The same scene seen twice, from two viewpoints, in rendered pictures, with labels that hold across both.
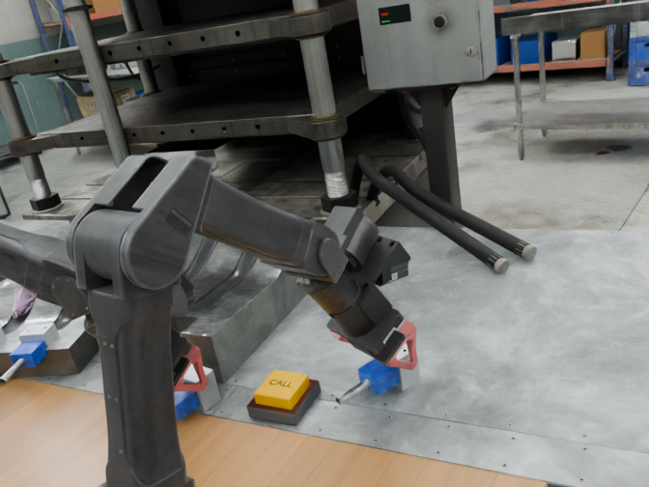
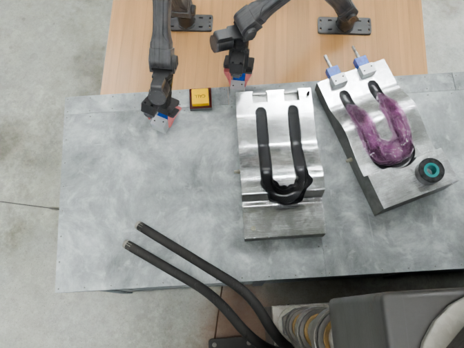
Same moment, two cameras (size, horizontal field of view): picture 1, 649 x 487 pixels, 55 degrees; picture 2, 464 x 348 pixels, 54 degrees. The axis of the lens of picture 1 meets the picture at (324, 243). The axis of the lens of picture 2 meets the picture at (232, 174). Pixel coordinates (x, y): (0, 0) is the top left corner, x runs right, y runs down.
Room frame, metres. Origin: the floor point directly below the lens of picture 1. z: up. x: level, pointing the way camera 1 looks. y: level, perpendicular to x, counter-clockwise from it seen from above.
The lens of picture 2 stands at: (1.45, -0.17, 2.31)
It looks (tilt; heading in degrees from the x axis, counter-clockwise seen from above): 73 degrees down; 152
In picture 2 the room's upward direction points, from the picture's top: 5 degrees counter-clockwise
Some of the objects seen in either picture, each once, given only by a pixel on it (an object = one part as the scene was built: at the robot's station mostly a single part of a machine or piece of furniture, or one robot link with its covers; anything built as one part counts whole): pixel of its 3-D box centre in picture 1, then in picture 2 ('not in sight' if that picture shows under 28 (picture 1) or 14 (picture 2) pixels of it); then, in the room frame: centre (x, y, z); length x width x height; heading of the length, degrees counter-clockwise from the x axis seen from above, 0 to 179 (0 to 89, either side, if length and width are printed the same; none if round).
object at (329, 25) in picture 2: not in sight; (346, 20); (0.80, 0.72, 0.84); 0.20 x 0.07 x 0.08; 54
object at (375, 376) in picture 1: (373, 379); (166, 112); (0.74, -0.03, 0.83); 0.13 x 0.05 x 0.05; 123
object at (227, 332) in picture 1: (233, 271); (278, 161); (1.12, 0.19, 0.87); 0.50 x 0.26 x 0.14; 150
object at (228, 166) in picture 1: (230, 154); not in sight; (2.08, 0.26, 0.87); 0.50 x 0.27 x 0.17; 150
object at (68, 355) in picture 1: (74, 285); (381, 131); (1.22, 0.54, 0.86); 0.50 x 0.26 x 0.11; 167
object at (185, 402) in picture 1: (174, 405); (239, 76); (0.76, 0.26, 0.83); 0.13 x 0.05 x 0.05; 140
